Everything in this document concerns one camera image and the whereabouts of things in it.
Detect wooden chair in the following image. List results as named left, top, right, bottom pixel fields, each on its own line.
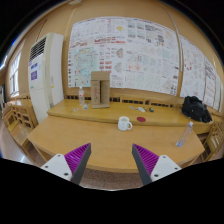
left=201, top=122, right=224, bottom=162
left=3, top=100, right=38, bottom=155

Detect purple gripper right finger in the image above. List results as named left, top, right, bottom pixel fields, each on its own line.
left=132, top=144, right=180, bottom=185

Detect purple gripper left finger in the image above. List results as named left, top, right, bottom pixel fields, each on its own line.
left=42, top=143, right=91, bottom=185

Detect large wall poster sheet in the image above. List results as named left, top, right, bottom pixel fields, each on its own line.
left=68, top=17, right=179, bottom=95

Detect white ceramic mug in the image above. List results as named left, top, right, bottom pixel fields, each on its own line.
left=118, top=116, right=132, bottom=131

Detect wooden chair left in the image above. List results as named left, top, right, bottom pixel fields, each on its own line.
left=3, top=100, right=38, bottom=155

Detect window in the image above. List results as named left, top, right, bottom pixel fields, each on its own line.
left=10, top=53, right=21, bottom=97

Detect clear plastic water bottle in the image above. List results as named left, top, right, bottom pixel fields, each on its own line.
left=176, top=121, right=193, bottom=147

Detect black backpack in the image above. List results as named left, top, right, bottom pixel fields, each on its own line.
left=182, top=96, right=212, bottom=123

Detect wooden chair right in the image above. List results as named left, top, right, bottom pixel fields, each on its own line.
left=201, top=122, right=224, bottom=162

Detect red round coaster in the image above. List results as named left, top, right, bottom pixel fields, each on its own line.
left=137, top=117, right=146, bottom=122

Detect right wall poster sheet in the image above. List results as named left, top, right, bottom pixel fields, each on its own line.
left=180, top=36, right=216, bottom=108

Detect brown cardboard box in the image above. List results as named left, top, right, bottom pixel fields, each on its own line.
left=91, top=71, right=110, bottom=108

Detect small items on table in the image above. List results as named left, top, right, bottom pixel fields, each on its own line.
left=129, top=106, right=154, bottom=113

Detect white standing air conditioner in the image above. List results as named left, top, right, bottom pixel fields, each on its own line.
left=28, top=33, right=64, bottom=122

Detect small clear bottle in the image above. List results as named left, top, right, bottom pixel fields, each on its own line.
left=79, top=86, right=85, bottom=105

